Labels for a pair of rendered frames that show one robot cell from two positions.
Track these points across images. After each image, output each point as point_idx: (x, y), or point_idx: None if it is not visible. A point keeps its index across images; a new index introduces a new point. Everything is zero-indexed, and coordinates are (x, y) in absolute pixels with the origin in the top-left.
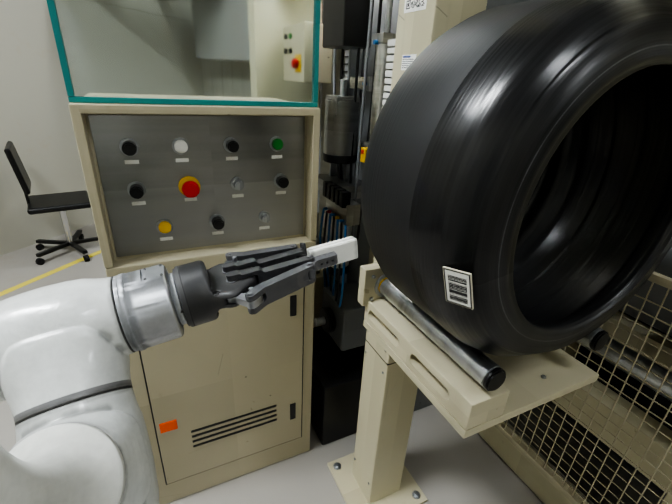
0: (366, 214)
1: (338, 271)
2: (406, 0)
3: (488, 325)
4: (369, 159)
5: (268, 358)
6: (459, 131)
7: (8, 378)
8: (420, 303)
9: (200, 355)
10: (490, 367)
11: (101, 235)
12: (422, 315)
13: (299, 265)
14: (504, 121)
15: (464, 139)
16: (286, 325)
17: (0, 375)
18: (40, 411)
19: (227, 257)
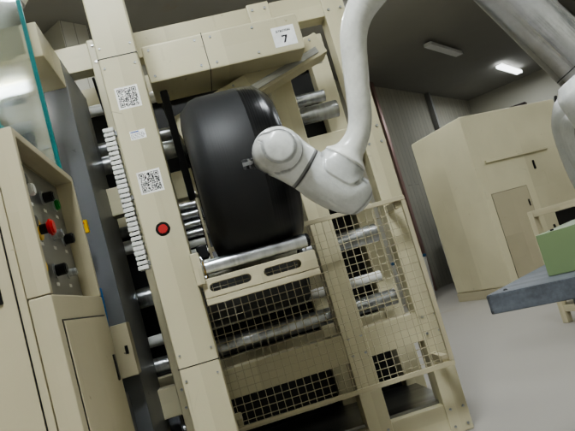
0: (222, 177)
1: None
2: (119, 103)
3: (300, 197)
4: (212, 149)
5: None
6: (262, 115)
7: (303, 140)
8: (269, 210)
9: (106, 425)
10: (303, 233)
11: (42, 254)
12: (251, 249)
13: None
14: (271, 111)
15: (265, 117)
16: (121, 392)
17: (300, 140)
18: (317, 150)
19: (246, 160)
